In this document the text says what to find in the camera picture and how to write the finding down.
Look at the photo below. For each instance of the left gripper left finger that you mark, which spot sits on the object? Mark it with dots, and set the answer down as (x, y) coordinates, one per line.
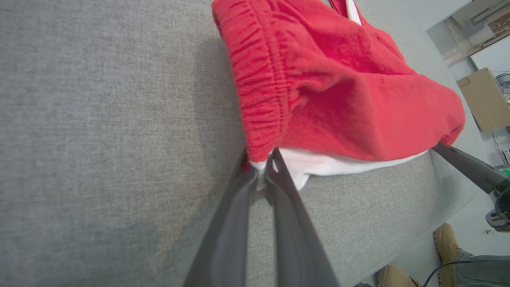
(227, 239)

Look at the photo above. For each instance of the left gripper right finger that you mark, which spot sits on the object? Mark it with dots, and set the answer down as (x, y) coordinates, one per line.
(297, 247)

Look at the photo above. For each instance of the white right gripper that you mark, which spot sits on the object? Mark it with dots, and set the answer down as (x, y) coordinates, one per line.
(503, 207)

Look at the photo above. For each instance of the red shorts white hem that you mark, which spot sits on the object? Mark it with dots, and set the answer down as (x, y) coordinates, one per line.
(338, 79)

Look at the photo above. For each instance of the brown cardboard box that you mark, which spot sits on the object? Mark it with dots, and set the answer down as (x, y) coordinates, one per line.
(482, 99)

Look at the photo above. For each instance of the tan work boot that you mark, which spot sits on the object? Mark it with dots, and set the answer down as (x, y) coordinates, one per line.
(446, 247)
(396, 277)

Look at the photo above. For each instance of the grey trouser leg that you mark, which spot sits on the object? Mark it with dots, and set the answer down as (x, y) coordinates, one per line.
(482, 273)

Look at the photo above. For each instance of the grey metal framed cabinet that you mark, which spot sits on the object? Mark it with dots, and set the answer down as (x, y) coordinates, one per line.
(466, 28)

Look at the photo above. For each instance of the grey fabric sofa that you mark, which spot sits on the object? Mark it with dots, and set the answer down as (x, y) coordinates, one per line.
(99, 139)

